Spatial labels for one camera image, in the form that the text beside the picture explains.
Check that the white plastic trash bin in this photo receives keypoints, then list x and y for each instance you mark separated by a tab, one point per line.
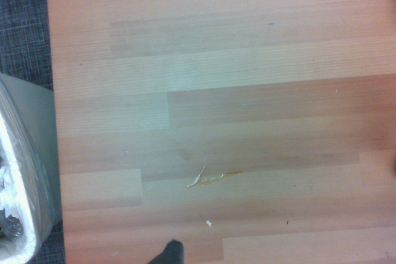
43	140

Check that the crumpled white tissue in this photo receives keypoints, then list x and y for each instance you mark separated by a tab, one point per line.
5	180

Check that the crushed silver drink can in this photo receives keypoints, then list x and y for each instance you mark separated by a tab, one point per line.
12	228

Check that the tiny white paper scrap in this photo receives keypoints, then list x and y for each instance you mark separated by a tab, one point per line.
209	223

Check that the clear plastic bin liner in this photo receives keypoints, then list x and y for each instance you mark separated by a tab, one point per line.
21	165

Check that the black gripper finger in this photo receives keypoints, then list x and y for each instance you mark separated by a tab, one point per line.
171	253

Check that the wooden coffee table black legs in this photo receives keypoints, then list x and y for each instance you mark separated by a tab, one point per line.
235	91

